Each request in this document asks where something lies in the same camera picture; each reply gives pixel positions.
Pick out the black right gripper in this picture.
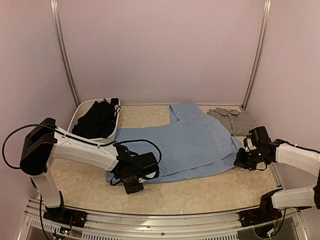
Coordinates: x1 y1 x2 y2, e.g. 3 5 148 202
234 147 267 171

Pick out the light blue long sleeve shirt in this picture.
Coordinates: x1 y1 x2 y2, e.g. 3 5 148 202
115 104 242 184

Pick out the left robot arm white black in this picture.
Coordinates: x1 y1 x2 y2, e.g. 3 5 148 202
19 118 161 228

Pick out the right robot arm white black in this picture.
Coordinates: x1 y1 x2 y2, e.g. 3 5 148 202
234 126 320 227

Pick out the folded grey button shirt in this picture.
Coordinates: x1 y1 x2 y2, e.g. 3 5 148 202
207 107 256 136

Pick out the black garment in basket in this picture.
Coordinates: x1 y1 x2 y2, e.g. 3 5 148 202
71 97 120 140

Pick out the white plastic laundry basket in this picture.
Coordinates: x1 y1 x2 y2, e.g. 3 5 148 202
67 98 122 147

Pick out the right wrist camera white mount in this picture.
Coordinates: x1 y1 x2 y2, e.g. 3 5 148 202
243 135 251 152

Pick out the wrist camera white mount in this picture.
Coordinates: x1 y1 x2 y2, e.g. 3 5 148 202
243 135 251 152
138 172 158 183

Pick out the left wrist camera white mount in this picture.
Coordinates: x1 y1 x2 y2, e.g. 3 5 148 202
138 172 158 183

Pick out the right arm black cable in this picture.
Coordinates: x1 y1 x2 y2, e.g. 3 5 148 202
277 139 320 153

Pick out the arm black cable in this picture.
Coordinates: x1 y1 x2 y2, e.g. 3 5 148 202
2 123 162 187
277 139 320 153

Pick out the front aluminium frame rail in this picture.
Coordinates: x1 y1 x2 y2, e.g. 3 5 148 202
17 197 308 240

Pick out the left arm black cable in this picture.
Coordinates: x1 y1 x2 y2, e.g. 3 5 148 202
2 123 162 187

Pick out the right aluminium corner post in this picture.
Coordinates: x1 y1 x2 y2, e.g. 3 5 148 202
241 0 272 111

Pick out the aluminium corner post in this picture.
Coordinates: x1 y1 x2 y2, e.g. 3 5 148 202
241 0 272 111
50 0 81 107

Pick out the left aluminium corner post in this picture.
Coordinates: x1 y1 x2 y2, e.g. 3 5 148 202
50 0 81 107

